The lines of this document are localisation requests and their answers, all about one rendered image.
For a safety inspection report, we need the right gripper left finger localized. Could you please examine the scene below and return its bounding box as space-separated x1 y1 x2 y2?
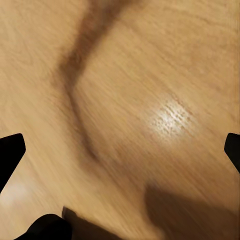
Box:
0 133 26 193

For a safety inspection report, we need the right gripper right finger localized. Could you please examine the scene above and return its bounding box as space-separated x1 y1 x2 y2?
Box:
224 133 240 173

